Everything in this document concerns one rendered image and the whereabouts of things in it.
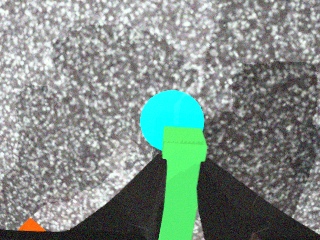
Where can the green rectangular post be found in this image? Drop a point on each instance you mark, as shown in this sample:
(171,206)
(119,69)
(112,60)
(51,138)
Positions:
(183,148)

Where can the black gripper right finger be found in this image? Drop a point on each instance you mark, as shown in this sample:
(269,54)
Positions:
(229,210)

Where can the cyan circle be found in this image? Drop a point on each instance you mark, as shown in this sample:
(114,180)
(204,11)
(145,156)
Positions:
(172,109)

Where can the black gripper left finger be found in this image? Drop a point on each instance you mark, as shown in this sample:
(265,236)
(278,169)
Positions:
(133,214)

